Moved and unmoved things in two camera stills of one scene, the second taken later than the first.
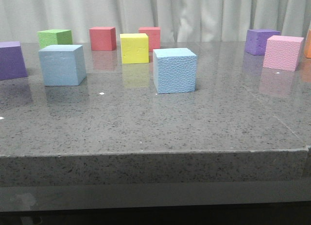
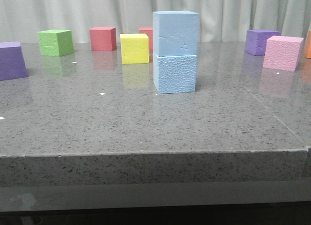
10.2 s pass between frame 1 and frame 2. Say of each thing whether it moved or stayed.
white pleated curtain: stayed
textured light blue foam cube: stayed
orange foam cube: stayed
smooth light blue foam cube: moved
